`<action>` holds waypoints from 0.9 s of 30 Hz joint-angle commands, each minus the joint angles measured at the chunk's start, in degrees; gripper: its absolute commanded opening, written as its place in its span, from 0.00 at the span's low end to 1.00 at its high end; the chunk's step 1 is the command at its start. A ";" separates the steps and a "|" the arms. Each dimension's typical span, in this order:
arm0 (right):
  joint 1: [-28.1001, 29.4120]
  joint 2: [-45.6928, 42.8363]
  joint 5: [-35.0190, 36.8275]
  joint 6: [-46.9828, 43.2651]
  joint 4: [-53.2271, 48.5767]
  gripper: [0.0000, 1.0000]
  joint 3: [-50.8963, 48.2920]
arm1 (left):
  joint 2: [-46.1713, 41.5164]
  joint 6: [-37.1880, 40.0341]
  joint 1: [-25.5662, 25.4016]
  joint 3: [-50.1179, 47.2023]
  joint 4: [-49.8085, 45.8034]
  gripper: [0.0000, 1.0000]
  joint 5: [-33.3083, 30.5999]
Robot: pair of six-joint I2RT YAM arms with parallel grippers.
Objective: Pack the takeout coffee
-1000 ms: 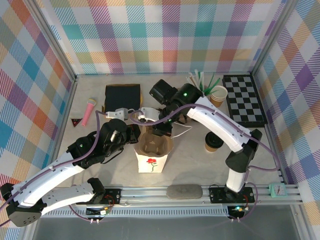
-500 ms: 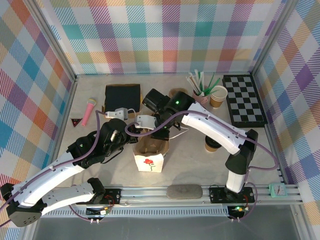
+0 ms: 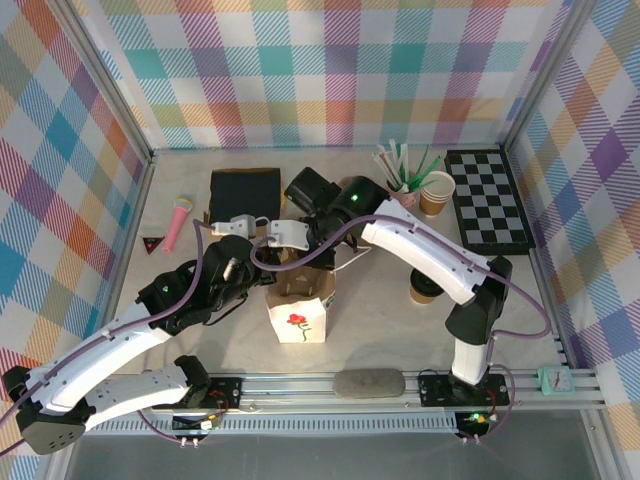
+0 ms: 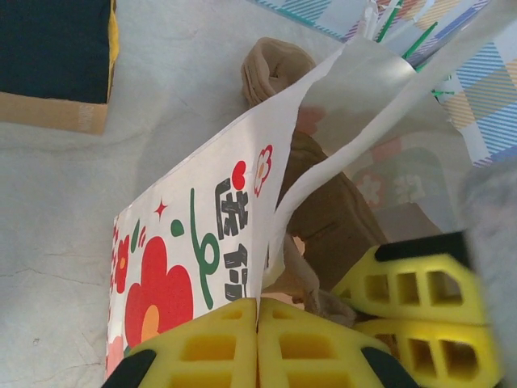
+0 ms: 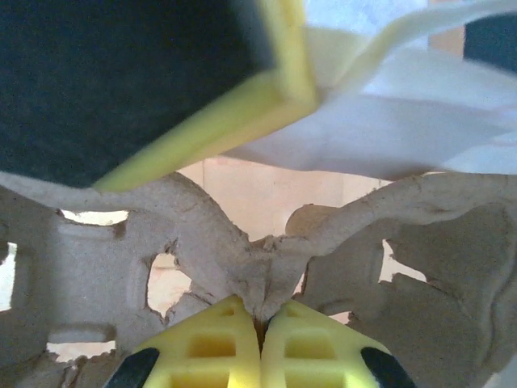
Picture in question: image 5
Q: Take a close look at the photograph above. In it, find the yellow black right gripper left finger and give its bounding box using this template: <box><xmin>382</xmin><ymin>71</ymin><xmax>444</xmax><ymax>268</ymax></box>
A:
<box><xmin>103</xmin><ymin>293</ymin><xmax>262</xmax><ymax>388</ymax></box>

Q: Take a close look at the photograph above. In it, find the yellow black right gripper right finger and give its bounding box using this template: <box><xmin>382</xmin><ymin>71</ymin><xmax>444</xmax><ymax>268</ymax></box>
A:
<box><xmin>262</xmin><ymin>300</ymin><xmax>417</xmax><ymax>388</ymax></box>

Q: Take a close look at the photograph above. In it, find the brown pulp cup carrier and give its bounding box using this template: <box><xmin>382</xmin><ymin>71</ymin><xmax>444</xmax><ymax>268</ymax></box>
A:
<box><xmin>0</xmin><ymin>171</ymin><xmax>517</xmax><ymax>388</ymax></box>

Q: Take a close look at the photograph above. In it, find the white paper bag flower print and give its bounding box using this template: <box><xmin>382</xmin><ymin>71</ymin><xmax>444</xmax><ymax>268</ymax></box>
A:
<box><xmin>0</xmin><ymin>0</ymin><xmax>517</xmax><ymax>363</ymax></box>

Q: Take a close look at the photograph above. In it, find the tray of dark napkins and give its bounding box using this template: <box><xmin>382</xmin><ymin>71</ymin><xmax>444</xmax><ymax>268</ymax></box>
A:
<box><xmin>464</xmin><ymin>11</ymin><xmax>517</xmax><ymax>76</ymax></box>

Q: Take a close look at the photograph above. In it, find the flat cardboard napkin box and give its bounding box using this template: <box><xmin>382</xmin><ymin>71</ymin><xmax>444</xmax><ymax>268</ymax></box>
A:
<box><xmin>430</xmin><ymin>22</ymin><xmax>465</xmax><ymax>52</ymax></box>

